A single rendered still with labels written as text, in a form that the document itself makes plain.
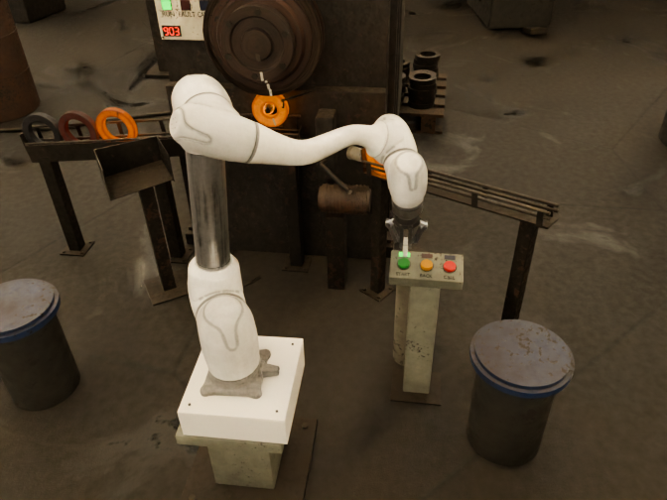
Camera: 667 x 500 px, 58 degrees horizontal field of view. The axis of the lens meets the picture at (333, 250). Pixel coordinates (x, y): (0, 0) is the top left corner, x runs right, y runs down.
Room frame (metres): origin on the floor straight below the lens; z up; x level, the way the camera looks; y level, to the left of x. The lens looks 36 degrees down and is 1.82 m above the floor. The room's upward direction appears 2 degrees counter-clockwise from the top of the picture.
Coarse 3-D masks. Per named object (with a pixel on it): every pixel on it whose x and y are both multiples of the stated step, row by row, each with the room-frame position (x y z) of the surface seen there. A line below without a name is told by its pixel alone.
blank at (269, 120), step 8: (256, 96) 2.39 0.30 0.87; (264, 96) 2.38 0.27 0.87; (272, 96) 2.38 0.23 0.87; (280, 96) 2.38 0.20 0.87; (256, 104) 2.39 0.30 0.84; (280, 104) 2.37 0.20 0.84; (256, 112) 2.39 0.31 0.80; (264, 112) 2.40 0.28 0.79; (280, 112) 2.37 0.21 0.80; (288, 112) 2.39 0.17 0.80; (264, 120) 2.38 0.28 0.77; (272, 120) 2.38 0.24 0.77; (280, 120) 2.37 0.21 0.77
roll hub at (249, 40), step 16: (240, 16) 2.29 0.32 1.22; (256, 16) 2.28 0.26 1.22; (272, 16) 2.27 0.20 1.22; (224, 32) 2.30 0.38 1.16; (240, 32) 2.30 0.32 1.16; (256, 32) 2.27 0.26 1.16; (272, 32) 2.28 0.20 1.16; (288, 32) 2.26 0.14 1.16; (224, 48) 2.30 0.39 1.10; (240, 48) 2.30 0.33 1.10; (256, 48) 2.27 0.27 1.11; (272, 48) 2.28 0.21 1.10; (288, 48) 2.26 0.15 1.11; (240, 64) 2.29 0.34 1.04; (256, 64) 2.29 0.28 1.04; (272, 64) 2.28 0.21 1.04; (288, 64) 2.26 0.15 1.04
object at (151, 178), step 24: (120, 144) 2.29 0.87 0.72; (144, 144) 2.33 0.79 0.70; (120, 168) 2.28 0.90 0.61; (144, 168) 2.30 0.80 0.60; (168, 168) 2.24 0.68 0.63; (120, 192) 2.11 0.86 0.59; (144, 192) 2.19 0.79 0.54; (144, 216) 2.23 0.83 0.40; (168, 264) 2.20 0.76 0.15; (168, 288) 2.19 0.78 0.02
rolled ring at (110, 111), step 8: (104, 112) 2.51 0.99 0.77; (112, 112) 2.50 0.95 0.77; (120, 112) 2.50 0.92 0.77; (96, 120) 2.52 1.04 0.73; (104, 120) 2.53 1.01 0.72; (128, 120) 2.49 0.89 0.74; (96, 128) 2.52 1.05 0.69; (104, 128) 2.53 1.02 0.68; (128, 128) 2.49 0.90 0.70; (136, 128) 2.51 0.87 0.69; (104, 136) 2.52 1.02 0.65; (112, 136) 2.53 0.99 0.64; (128, 136) 2.49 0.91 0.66; (136, 136) 2.51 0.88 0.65
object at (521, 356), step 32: (512, 320) 1.47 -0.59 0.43; (480, 352) 1.33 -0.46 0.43; (512, 352) 1.32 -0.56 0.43; (544, 352) 1.32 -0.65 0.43; (480, 384) 1.30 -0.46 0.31; (512, 384) 1.20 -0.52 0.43; (544, 384) 1.19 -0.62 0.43; (480, 416) 1.27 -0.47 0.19; (512, 416) 1.21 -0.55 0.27; (544, 416) 1.23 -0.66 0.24; (480, 448) 1.25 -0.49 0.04; (512, 448) 1.20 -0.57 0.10
